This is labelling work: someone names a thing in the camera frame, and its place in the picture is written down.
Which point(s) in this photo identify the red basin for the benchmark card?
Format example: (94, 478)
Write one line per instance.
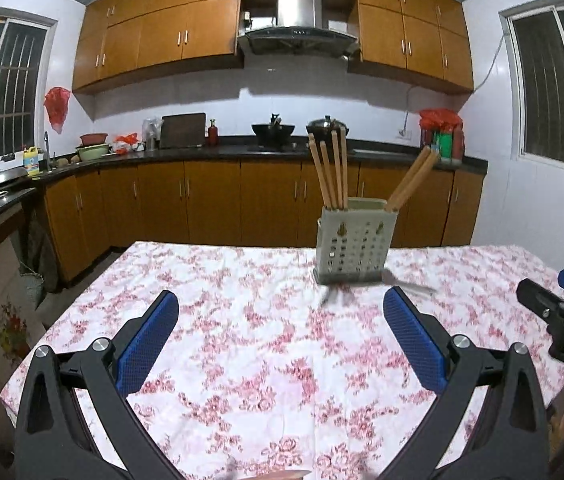
(89, 139)

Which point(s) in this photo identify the barred window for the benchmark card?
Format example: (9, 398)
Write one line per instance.
(536, 48)
(2, 90)

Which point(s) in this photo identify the floral pink white tablecloth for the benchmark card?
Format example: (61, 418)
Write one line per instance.
(265, 370)

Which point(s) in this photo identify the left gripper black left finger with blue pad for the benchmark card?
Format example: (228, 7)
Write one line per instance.
(52, 438)

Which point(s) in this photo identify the steel faucet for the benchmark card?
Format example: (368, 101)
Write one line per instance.
(46, 151)

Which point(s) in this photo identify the brown upper kitchen cabinets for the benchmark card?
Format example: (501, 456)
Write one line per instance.
(420, 42)

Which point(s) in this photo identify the green basin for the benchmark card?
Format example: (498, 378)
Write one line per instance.
(94, 151)

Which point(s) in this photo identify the red hanging plastic bag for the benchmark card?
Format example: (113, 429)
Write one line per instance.
(56, 103)

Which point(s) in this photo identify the brown kitchen cabinets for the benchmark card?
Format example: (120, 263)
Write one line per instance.
(241, 202)
(420, 42)

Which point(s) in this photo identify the wooden chopstick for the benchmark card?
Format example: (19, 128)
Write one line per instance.
(319, 170)
(409, 177)
(328, 174)
(338, 169)
(417, 179)
(344, 167)

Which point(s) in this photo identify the steel range hood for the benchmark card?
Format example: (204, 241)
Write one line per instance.
(328, 28)

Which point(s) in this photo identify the red plastic bag on counter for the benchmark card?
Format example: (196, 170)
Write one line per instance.
(127, 143)

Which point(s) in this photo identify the wooden chopstick in holder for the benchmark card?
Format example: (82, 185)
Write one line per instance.
(409, 177)
(417, 179)

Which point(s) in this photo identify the yellow detergent bottle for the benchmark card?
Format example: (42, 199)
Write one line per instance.
(31, 161)

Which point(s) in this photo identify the brown lower kitchen cabinets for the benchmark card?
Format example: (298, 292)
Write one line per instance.
(241, 202)

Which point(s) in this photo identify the pale green perforated utensil holder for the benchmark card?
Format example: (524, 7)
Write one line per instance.
(352, 243)

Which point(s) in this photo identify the black wok on stove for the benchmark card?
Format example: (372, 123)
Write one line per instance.
(273, 134)

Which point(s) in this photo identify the red plastic bag with bottles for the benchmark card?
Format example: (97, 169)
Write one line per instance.
(442, 131)

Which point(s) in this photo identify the left barred window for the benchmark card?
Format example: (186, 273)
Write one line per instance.
(2, 90)

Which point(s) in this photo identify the black pot with lid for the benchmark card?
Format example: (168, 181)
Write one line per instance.
(322, 127)

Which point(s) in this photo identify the dark wooden cutting board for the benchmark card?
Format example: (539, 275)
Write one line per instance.
(183, 131)

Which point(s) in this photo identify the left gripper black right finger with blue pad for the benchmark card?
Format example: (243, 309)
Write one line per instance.
(509, 439)

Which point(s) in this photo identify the red bottle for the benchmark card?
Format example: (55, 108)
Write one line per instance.
(212, 134)

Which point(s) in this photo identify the right barred window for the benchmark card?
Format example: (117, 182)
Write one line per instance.
(536, 48)

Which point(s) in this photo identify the clear glass jar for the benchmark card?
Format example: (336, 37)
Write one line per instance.
(151, 133)

